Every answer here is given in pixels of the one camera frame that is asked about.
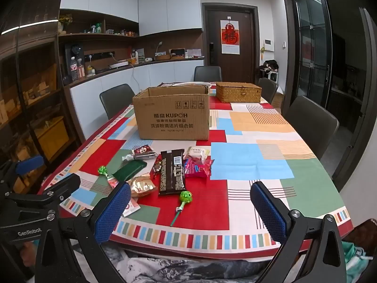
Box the dark brown chocolate bar packet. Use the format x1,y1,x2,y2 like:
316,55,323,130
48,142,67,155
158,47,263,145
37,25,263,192
158,149,187,196

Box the silver snack packet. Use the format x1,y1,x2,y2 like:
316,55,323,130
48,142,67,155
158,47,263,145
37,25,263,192
122,152,157,162

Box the white plastic fruit basket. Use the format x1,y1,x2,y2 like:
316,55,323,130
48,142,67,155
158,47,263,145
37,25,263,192
172,81,217,88

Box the red and white wall calendar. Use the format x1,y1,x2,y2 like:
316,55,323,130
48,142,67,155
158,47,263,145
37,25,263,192
221,20,241,55

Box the black framed glass door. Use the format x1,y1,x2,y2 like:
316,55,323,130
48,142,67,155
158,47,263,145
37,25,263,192
283,0,334,115

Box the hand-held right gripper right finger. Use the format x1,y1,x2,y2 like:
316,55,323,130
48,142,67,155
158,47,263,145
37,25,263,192
250,181,347,283

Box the brown cardboard box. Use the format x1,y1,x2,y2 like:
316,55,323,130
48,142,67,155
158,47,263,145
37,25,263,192
132,84,210,141

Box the gold snack packet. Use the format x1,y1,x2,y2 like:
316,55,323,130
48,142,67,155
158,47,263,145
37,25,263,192
127,173,156,197

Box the woven wicker basket with lid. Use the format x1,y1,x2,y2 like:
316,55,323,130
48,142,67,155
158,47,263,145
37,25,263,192
216,82,262,104

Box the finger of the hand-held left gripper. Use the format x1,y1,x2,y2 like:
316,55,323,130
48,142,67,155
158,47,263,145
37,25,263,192
0,154,45,183
6,173,82,210

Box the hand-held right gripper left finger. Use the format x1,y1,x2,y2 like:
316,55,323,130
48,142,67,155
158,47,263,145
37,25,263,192
35,181,132,283

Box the dark brown door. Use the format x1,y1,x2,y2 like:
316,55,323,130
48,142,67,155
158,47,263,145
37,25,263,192
202,3,260,83

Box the small red gold candy packet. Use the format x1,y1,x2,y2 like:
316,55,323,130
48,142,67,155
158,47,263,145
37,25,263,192
150,155,162,180

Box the grey dining chair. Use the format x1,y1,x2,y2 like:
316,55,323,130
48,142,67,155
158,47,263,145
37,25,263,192
284,95,340,161
258,78,279,104
194,66,222,82
99,84,136,120

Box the white upper cabinets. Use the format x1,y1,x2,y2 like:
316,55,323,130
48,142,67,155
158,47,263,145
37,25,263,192
60,0,204,37

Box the white power cable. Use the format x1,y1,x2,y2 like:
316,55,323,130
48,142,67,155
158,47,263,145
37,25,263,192
129,63,139,95

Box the dark bag pile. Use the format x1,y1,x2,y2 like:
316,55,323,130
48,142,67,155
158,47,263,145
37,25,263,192
261,60,279,74

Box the teal and white clothing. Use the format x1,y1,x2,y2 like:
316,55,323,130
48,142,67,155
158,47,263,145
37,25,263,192
343,241,374,281

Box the white lower cabinets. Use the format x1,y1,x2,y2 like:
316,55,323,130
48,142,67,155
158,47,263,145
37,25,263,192
70,60,205,111

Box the dark green snack packet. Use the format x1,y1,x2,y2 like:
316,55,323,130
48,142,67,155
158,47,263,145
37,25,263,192
113,160,148,181

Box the red and white flat packet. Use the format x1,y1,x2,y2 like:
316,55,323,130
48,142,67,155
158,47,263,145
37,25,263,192
107,176,140,218

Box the green lollipop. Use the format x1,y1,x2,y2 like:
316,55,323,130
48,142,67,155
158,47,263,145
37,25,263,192
170,191,193,227
98,166,118,183

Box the grey patterned clothing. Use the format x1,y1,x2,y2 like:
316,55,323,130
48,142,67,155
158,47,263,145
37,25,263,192
68,240,276,283

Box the white cabinets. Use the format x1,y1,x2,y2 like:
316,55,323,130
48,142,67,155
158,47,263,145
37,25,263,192
70,60,205,111
60,0,204,37

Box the person's left hand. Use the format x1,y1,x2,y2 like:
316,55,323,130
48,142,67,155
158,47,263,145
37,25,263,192
19,241,39,260

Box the yellow storage box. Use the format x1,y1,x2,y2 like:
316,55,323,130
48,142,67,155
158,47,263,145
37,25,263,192
38,117,70,160

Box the white kitchen scale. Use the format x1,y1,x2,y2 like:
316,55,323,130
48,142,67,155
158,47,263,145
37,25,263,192
108,60,134,69

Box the dark glass display cabinet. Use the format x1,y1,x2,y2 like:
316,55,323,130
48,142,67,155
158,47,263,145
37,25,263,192
0,0,70,195

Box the white snack packet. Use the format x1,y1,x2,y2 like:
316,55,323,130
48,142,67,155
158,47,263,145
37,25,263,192
183,146,210,165

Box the pink snack packet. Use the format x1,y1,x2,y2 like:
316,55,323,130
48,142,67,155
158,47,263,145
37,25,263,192
183,158,214,178

